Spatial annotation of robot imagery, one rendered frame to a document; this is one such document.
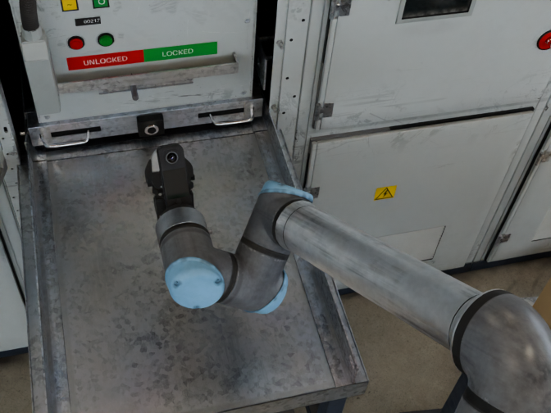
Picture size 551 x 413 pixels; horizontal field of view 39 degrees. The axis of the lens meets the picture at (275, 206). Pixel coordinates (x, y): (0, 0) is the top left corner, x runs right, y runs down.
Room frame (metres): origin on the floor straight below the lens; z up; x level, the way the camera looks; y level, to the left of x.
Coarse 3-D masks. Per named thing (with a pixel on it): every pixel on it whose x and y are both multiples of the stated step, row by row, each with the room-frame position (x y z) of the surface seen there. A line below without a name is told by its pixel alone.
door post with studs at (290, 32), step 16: (288, 0) 1.32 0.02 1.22; (304, 0) 1.33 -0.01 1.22; (288, 16) 1.32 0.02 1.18; (304, 16) 1.33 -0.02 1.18; (288, 32) 1.32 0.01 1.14; (304, 32) 1.33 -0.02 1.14; (288, 48) 1.32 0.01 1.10; (272, 64) 1.31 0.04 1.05; (288, 64) 1.32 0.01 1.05; (272, 80) 1.31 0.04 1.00; (288, 80) 1.32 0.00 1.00; (272, 96) 1.31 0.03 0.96; (288, 96) 1.32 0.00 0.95; (272, 112) 1.32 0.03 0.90; (288, 112) 1.32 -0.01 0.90; (288, 128) 1.33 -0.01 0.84; (288, 144) 1.33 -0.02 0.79
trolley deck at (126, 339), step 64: (64, 192) 1.05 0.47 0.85; (128, 192) 1.07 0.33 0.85; (256, 192) 1.11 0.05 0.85; (64, 256) 0.88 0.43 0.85; (128, 256) 0.90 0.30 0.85; (64, 320) 0.74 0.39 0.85; (128, 320) 0.75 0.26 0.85; (192, 320) 0.77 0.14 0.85; (256, 320) 0.78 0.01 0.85; (128, 384) 0.62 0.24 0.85; (192, 384) 0.63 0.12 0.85; (256, 384) 0.64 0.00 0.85; (320, 384) 0.66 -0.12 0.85
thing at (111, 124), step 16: (256, 96) 1.34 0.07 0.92; (32, 112) 1.21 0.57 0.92; (128, 112) 1.24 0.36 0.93; (144, 112) 1.25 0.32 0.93; (160, 112) 1.26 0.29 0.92; (176, 112) 1.27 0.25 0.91; (192, 112) 1.28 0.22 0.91; (208, 112) 1.29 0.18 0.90; (224, 112) 1.31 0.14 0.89; (240, 112) 1.32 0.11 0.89; (256, 112) 1.33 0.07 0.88; (32, 128) 1.16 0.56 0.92; (64, 128) 1.19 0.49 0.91; (80, 128) 1.20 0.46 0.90; (96, 128) 1.21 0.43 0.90; (112, 128) 1.22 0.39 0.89; (128, 128) 1.23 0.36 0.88; (32, 144) 1.16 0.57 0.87
